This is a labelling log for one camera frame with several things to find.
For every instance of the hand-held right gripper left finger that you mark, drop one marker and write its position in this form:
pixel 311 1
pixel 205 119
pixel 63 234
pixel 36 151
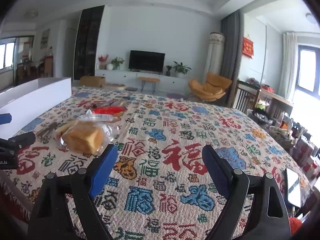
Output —
pixel 102 172

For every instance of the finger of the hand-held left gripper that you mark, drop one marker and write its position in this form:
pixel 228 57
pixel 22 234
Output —
pixel 20 140
pixel 5 119

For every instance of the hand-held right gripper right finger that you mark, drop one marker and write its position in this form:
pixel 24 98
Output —
pixel 217 171

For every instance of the long biscuit packet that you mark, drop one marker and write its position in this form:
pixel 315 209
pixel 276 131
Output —
pixel 47 130

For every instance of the white cardboard box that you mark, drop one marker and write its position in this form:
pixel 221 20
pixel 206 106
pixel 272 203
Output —
pixel 32 100

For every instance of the bread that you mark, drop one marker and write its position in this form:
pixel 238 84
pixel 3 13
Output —
pixel 85 137

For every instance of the silver snack packet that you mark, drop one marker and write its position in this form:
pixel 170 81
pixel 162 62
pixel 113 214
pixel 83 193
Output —
pixel 95 117

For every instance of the red snack packet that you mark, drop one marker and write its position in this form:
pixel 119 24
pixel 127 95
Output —
pixel 110 110

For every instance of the clear long snack packet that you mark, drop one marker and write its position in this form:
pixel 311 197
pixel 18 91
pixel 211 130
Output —
pixel 121 101

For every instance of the black bag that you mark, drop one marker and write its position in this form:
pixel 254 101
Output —
pixel 261 117

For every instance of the printed blanket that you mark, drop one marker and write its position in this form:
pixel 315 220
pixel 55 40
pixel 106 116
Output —
pixel 160 120

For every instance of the smartphone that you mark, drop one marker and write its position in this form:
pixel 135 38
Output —
pixel 293 187

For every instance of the dark wooden chair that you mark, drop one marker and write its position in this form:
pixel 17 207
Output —
pixel 246 95

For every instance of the orange lounge chair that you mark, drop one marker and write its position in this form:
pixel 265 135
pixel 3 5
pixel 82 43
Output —
pixel 210 87

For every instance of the purple floor mat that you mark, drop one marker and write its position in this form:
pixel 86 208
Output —
pixel 176 95

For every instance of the brown cardboard box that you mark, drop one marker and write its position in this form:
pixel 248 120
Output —
pixel 92 81

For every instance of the wooden side table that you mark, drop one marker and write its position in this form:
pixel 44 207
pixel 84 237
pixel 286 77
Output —
pixel 277 100

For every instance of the white television cabinet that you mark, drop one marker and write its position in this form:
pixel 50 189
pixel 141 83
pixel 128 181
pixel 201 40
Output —
pixel 120 76

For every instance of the wooden stool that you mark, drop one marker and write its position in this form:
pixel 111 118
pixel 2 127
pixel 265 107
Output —
pixel 148 80

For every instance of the large potted plant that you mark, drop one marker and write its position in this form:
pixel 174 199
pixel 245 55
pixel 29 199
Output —
pixel 181 68

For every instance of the green plant in vase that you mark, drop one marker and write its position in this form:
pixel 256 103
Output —
pixel 117 62

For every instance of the small potted plant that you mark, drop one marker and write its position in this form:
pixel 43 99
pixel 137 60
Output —
pixel 168 71

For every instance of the red flower arrangement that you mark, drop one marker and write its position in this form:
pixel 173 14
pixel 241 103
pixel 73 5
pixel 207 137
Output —
pixel 102 60

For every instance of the dark display cabinet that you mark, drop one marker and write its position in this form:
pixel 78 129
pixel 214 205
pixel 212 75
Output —
pixel 88 42

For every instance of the covered standing air conditioner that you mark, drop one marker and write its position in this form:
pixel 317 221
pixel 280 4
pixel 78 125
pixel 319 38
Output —
pixel 213 55

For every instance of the grey curtain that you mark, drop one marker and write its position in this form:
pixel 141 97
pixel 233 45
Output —
pixel 231 55

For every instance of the black television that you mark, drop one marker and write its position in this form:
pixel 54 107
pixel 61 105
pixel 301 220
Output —
pixel 146 61

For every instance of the white curtain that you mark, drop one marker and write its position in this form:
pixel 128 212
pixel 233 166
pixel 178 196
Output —
pixel 288 65

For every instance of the window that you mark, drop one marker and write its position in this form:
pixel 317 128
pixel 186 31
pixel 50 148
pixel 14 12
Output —
pixel 308 67

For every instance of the round ceiling light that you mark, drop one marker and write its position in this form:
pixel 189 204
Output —
pixel 311 18

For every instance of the framed wall picture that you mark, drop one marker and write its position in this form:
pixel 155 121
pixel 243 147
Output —
pixel 45 38

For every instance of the red wall hanging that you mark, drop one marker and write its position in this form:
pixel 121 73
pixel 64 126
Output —
pixel 248 47

